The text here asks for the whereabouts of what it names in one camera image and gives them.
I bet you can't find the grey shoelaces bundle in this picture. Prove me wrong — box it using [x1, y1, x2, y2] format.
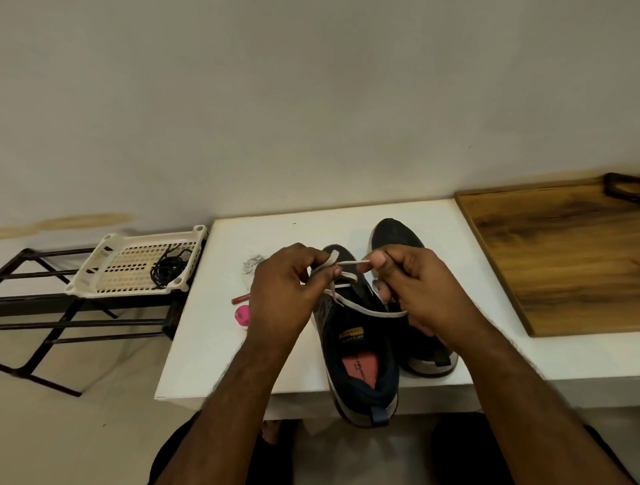
[308, 250, 409, 320]

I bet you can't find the white perforated plastic tray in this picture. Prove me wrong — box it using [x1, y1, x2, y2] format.
[66, 224, 209, 299]

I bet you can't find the person's left forearm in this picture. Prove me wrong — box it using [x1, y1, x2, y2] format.
[155, 334, 296, 485]

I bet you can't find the black shoelace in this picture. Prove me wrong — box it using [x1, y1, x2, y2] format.
[157, 244, 197, 281]
[150, 252, 188, 289]

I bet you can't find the person's left hand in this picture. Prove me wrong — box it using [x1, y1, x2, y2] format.
[244, 242, 343, 351]

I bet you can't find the wooden board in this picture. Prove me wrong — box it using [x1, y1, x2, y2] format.
[454, 179, 640, 338]

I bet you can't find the person's right forearm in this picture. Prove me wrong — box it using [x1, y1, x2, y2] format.
[445, 320, 631, 485]

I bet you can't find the dark sneaker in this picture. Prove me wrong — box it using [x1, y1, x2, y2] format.
[310, 244, 401, 429]
[368, 218, 460, 378]

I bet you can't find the person's right hand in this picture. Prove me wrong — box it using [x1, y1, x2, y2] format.
[369, 244, 489, 346]

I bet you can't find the black metal rack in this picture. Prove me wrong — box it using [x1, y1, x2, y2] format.
[0, 240, 196, 398]

